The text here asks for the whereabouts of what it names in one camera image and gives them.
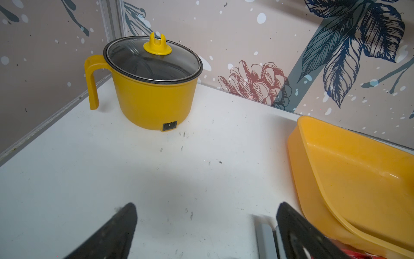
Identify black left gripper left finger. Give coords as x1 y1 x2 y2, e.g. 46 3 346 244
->
67 202 138 259

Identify yellow plastic storage box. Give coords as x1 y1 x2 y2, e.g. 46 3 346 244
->
287 116 414 259

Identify yellow electric cooking pot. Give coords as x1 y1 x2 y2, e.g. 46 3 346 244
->
84 33 203 132

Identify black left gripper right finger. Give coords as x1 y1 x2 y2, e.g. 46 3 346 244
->
276 202 349 259

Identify red open pruning pliers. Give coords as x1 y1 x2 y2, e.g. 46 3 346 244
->
341 249 386 259

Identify grey left pruning pliers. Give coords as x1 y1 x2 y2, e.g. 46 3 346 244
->
253 215 279 259

